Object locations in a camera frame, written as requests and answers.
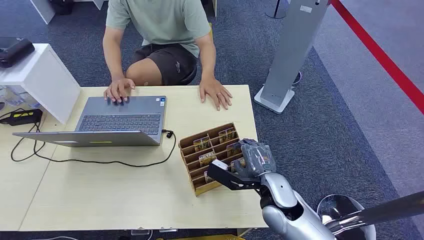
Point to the black yellow-labelled power adapter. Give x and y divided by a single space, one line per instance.
21 117

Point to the person's right hand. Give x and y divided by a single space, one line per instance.
119 89

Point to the person's left forearm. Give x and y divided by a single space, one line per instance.
208 63

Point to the clear plastic box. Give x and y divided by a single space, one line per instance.
15 96

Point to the grey kiosk stand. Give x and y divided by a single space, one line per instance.
291 49

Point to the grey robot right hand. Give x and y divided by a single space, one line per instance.
256 159

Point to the wooden card holder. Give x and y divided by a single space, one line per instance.
190 155

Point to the chrome stanchion pole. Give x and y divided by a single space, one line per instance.
391 207

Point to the person's left hand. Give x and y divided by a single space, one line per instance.
213 91

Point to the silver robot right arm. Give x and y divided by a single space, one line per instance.
291 212

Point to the grey laptop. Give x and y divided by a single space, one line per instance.
122 121

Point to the white cabinet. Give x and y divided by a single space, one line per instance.
46 79

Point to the round dark stanchion base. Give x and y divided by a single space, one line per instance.
276 12

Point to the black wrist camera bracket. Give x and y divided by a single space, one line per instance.
228 180

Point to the person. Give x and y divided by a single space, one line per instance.
159 23

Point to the person's right forearm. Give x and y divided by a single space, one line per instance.
114 63

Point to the yellow object under desk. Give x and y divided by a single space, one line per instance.
205 237

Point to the white furniture panel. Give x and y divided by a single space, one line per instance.
43 10

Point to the round chrome stanchion base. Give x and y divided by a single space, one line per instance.
341 203

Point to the red barrier belt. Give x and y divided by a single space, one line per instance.
381 56

